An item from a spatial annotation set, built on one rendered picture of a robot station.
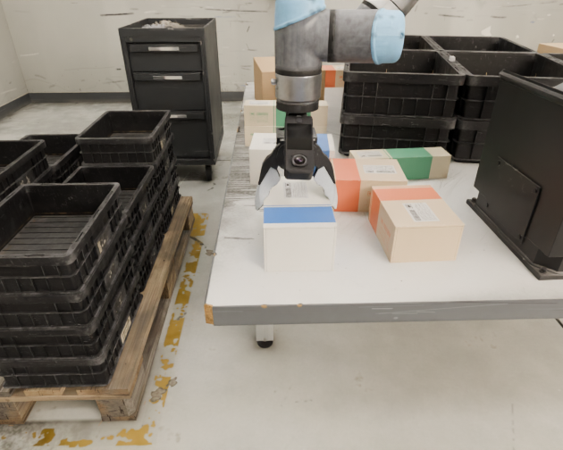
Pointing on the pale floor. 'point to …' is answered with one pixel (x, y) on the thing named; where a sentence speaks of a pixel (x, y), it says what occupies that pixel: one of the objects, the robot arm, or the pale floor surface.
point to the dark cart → (178, 82)
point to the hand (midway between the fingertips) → (296, 212)
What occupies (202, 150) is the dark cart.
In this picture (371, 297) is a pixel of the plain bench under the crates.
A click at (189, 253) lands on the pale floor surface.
